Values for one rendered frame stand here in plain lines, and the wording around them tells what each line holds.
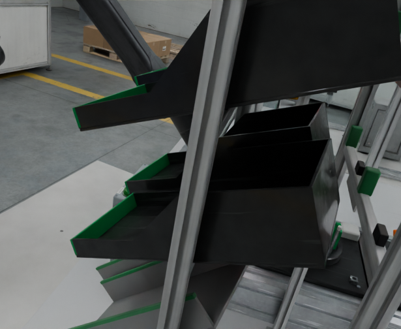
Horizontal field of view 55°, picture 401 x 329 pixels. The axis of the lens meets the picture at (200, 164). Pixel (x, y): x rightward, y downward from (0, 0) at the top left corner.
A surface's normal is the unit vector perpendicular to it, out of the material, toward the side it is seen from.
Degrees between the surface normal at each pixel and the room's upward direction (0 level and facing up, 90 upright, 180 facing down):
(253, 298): 90
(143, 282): 90
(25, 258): 0
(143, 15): 90
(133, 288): 90
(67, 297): 0
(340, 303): 0
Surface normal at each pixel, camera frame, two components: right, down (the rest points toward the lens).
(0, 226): 0.17, -0.88
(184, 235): -0.25, 0.40
